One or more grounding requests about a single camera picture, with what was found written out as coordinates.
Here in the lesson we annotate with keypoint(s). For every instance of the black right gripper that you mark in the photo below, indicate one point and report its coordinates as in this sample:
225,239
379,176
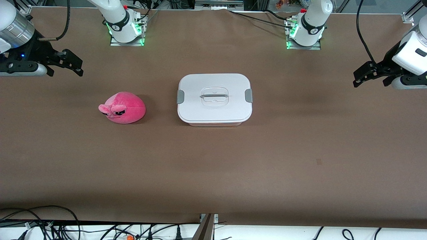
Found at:
34,52

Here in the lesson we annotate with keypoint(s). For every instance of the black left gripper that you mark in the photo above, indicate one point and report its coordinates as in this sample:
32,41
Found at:
386,64

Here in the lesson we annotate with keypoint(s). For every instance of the pink plush toy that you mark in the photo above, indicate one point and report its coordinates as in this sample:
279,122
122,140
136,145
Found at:
126,110

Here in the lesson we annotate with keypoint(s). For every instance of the white box lid grey latches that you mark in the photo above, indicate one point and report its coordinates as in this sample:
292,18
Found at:
213,111

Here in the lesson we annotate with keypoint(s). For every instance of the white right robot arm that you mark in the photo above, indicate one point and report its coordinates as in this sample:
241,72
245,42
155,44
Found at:
118,20

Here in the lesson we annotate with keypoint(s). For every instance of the colourful background figurines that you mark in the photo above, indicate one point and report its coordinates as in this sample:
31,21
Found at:
290,3

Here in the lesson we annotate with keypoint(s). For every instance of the brown table cover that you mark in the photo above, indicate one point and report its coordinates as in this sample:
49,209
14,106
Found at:
213,173

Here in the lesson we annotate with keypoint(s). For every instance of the aluminium frame profile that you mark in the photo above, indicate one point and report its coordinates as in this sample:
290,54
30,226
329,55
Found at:
412,13
23,6

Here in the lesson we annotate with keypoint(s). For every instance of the metal table post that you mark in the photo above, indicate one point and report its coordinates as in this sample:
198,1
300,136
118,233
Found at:
207,228

